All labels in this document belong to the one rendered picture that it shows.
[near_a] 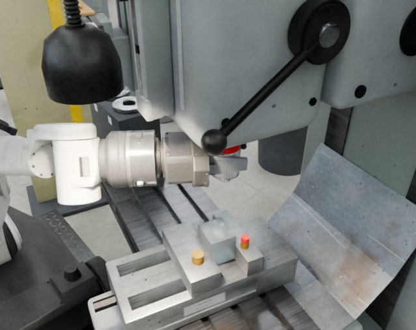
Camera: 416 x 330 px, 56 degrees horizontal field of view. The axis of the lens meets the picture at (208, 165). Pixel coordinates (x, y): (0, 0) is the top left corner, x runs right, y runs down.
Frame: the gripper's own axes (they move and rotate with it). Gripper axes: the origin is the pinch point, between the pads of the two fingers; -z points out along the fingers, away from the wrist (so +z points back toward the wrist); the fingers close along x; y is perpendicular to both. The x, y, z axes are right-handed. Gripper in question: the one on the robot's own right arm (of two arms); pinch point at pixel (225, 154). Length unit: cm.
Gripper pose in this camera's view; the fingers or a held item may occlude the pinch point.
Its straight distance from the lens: 62.4
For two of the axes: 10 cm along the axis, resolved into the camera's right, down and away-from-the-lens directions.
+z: -9.9, 0.4, -0.9
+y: -0.1, 8.4, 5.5
